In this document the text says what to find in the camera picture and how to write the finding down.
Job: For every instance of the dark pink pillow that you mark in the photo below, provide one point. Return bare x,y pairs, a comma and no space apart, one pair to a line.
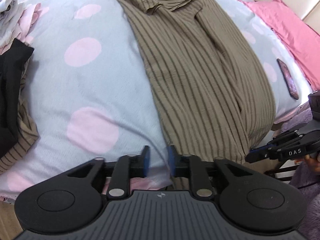
287,27

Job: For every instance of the pink folded cloth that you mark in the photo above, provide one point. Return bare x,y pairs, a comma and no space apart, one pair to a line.
32,15

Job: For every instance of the striped brown long shirt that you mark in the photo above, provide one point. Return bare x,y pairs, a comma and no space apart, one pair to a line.
200,67

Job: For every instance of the black smartphone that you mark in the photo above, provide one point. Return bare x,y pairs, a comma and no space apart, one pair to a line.
287,80

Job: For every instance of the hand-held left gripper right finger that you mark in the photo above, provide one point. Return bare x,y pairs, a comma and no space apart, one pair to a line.
172,160

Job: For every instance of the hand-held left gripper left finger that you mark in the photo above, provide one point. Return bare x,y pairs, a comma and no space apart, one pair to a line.
146,160

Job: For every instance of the purple fleece robe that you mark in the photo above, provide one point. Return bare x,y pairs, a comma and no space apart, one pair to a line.
312,205

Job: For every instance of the person's right hand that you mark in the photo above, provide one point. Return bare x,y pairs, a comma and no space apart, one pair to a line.
313,163

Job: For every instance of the pink fitted sheet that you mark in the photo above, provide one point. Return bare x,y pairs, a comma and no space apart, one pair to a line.
150,183

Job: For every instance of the black garment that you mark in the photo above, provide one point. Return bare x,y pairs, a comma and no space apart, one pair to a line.
10,80

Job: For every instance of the striped brown garment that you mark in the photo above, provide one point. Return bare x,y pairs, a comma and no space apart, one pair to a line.
22,135

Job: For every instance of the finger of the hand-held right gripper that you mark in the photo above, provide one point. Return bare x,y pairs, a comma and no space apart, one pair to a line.
257,155
287,136

